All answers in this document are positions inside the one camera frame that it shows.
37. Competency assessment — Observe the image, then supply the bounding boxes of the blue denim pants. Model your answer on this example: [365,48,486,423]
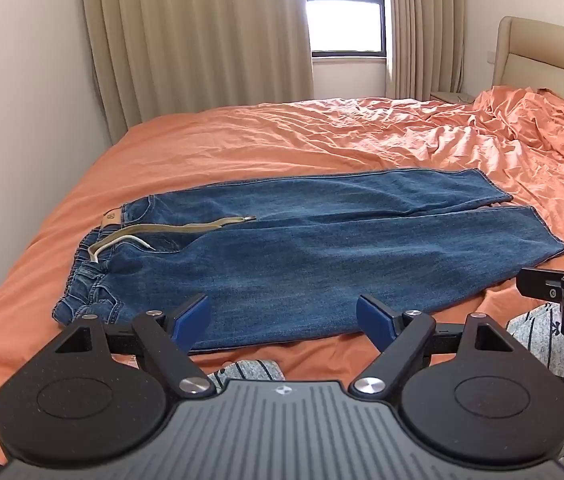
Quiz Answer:
[52,167,564,356]

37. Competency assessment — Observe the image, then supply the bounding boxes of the window with dark frame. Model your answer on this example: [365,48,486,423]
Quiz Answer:
[303,0,389,59]

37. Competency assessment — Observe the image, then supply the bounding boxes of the orange bed sheet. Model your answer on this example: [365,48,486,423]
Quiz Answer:
[0,95,564,466]

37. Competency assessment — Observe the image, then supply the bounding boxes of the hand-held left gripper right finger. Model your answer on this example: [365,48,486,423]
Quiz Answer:
[349,294,508,397]

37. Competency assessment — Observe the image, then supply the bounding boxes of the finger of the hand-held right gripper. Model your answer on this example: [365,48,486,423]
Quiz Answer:
[516,268,564,306]

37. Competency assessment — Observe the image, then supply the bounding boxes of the wide beige curtain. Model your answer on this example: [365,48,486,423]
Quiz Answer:
[78,0,315,132]

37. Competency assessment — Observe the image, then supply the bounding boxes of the grey striped clothing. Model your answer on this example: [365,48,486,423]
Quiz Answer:
[206,304,564,478]

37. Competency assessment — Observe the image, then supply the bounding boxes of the narrow beige curtain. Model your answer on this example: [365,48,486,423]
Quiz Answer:
[385,0,468,102]

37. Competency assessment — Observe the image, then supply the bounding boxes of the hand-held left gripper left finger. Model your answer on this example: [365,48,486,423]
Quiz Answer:
[57,294,216,397]

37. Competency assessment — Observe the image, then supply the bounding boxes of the beige nightstand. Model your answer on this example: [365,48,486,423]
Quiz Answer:
[430,90,475,106]

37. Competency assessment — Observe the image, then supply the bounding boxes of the beige padded headboard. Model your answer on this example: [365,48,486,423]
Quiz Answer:
[492,16,564,111]

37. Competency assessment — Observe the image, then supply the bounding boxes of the crumpled orange duvet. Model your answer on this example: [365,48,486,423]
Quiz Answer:
[472,85,564,221]

